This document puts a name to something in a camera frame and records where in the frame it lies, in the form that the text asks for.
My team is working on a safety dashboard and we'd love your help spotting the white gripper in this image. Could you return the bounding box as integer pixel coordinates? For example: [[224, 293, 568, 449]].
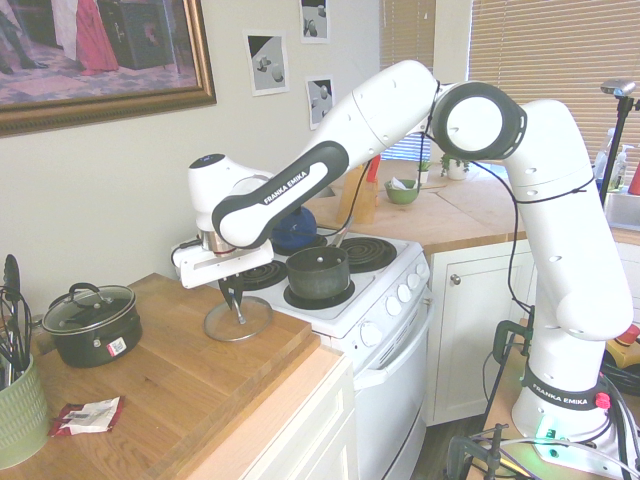
[[172, 241, 276, 312]]

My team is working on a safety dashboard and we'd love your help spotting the round glass pot lid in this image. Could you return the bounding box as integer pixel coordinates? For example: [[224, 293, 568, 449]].
[[203, 295, 274, 343]]

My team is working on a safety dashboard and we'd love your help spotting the black cooking pot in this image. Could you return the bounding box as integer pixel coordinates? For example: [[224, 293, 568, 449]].
[[46, 299, 144, 369]]

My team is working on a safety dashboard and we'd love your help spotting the plant in white pot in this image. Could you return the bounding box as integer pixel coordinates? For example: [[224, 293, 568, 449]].
[[439, 152, 472, 182]]

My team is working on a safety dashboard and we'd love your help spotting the thick wooden butcher block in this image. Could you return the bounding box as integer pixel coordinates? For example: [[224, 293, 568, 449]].
[[0, 272, 322, 480]]

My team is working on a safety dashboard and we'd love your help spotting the dark green saucepan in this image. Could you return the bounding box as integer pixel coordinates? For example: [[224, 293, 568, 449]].
[[285, 215, 356, 301]]

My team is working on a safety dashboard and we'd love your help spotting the large black coil burner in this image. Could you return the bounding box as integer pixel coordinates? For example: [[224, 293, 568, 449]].
[[343, 236, 398, 275]]

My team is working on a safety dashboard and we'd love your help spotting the wooden knife block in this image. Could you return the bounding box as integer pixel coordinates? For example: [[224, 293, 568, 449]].
[[335, 164, 381, 225]]

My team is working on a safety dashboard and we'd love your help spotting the white drawer cabinet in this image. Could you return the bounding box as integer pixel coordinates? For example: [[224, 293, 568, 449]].
[[184, 349, 359, 480]]

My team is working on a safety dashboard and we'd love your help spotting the white electric stove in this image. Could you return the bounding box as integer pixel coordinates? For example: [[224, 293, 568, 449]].
[[219, 227, 435, 480]]

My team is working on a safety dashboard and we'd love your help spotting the green ceramic bowl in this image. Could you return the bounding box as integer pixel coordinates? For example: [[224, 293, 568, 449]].
[[383, 178, 423, 206]]

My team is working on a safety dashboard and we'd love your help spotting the red white packet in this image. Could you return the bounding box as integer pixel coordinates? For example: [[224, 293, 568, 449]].
[[48, 396, 125, 438]]

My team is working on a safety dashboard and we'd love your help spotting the grey photo print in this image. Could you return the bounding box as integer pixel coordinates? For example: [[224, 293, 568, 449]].
[[243, 29, 291, 98], [299, 0, 332, 45], [305, 75, 336, 132]]

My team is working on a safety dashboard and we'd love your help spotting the white cabinet with knob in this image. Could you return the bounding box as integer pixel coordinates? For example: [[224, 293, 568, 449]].
[[424, 238, 541, 428]]

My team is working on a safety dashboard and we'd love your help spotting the green ribbed utensil holder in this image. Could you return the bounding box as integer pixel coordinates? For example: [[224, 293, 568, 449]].
[[0, 352, 51, 459]]

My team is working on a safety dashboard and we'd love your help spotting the green table clamp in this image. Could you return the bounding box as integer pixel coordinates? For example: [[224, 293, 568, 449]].
[[492, 304, 539, 362]]

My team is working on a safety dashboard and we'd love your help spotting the gold framed painting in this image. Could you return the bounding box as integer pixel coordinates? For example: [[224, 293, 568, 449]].
[[0, 0, 218, 139]]

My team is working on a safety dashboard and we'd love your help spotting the black table clamp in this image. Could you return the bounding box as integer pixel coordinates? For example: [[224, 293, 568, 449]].
[[446, 422, 512, 480]]

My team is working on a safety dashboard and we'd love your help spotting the narrow wooden window blind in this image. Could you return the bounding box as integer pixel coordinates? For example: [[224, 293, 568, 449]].
[[378, 0, 437, 162]]

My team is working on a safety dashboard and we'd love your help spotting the clear spray bottle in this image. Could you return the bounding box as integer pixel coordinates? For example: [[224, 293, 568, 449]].
[[593, 127, 615, 194]]

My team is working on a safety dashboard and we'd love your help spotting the wide wooden window blind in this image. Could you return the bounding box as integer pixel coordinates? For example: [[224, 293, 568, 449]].
[[468, 0, 640, 169]]

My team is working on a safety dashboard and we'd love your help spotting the clear soap pump bottle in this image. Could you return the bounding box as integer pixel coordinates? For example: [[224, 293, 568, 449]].
[[613, 144, 631, 192]]

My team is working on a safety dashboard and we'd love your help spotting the blue kettle black handle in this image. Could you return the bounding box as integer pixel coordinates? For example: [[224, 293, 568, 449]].
[[272, 207, 318, 254]]

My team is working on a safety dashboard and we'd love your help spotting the glass lid black handle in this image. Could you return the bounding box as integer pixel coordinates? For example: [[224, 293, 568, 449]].
[[41, 282, 138, 336]]

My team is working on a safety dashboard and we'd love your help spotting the white oven door handle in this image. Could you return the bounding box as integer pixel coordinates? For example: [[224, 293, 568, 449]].
[[353, 299, 435, 392]]

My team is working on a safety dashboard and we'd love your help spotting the black wire whisk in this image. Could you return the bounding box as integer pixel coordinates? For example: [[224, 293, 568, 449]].
[[0, 287, 35, 376]]

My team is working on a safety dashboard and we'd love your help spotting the black cable bundle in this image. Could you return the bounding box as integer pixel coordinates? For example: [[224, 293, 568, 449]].
[[597, 347, 640, 480]]

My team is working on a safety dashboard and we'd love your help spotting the black camera stand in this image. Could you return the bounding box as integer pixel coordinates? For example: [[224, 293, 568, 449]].
[[598, 94, 640, 207]]

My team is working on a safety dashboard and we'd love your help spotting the grey exterior camera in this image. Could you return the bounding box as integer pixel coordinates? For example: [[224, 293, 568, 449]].
[[599, 78, 638, 98]]

